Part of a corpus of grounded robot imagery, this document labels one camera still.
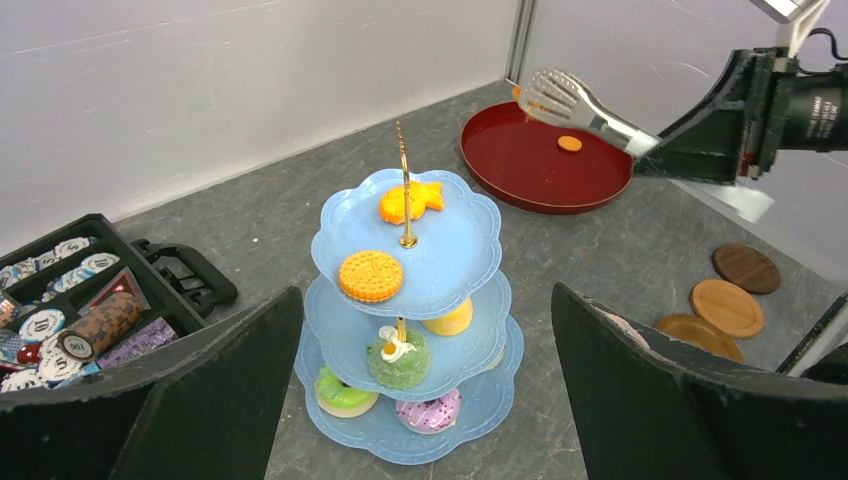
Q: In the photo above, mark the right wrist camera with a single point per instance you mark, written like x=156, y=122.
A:
x=795, y=18

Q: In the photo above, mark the black open case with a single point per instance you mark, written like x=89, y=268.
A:
x=90, y=299

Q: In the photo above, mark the small orange cookie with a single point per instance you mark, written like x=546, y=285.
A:
x=570, y=143

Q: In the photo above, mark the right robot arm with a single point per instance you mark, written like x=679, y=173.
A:
x=818, y=111

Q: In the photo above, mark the metal tongs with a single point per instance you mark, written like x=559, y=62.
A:
x=562, y=100

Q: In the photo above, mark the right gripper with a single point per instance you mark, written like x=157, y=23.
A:
x=736, y=129

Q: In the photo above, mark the green frosted donut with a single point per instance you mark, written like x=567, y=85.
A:
x=339, y=399

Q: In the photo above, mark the blue three-tier cake stand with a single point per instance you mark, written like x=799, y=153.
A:
x=446, y=256

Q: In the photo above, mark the light wooden coaster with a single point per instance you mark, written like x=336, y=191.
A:
x=727, y=307

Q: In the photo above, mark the red round tray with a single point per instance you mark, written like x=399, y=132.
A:
x=517, y=160

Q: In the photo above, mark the orange round cookie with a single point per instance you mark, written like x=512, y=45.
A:
x=370, y=276

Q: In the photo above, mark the yellow cupcake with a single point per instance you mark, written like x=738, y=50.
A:
x=452, y=323

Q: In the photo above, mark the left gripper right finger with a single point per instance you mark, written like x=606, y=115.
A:
x=648, y=406

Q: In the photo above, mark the dark brown wooden coaster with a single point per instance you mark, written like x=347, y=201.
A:
x=746, y=268

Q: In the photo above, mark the green cupcake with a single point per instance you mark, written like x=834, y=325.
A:
x=397, y=364

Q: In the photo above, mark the pink frosted donut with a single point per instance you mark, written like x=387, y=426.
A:
x=431, y=416

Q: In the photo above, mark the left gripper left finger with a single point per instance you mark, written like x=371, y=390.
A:
x=206, y=406

